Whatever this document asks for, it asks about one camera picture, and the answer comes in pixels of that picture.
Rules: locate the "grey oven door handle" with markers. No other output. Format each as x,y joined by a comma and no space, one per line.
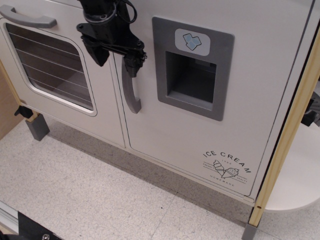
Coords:
44,22

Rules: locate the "silver aluminium rail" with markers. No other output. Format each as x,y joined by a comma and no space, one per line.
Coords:
9,218

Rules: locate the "grey right cabinet foot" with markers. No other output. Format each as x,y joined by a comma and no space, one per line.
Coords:
249,232

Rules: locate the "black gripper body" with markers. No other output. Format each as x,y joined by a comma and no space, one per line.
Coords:
112,31

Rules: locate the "white round table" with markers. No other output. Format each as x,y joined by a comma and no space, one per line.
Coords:
298,183

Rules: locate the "grey ice dispenser panel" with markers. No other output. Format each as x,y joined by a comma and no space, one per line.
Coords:
192,66

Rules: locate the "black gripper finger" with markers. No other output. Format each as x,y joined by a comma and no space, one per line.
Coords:
99,53
133,64

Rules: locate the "light wood right post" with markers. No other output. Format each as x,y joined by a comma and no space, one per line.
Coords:
300,102

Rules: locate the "grey left cabinet foot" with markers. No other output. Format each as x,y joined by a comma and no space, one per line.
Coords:
38,127

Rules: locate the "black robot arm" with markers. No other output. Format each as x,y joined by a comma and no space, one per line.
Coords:
122,8

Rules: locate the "white toy fridge door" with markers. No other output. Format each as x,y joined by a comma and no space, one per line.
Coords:
272,40

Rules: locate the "white oven door with window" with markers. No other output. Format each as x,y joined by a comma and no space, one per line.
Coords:
53,73

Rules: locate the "grey cabinet foot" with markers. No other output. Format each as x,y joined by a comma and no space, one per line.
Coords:
249,232
38,127

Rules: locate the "black clamp knob left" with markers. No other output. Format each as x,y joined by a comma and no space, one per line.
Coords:
24,111

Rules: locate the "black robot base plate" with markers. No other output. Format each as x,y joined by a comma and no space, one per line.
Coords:
29,229

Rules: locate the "grey fridge door handle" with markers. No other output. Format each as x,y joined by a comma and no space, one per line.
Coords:
133,102

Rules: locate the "light wood left panel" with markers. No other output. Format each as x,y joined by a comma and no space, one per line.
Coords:
8,104

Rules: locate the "black clamp at right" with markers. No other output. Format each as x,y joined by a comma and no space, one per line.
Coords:
312,112

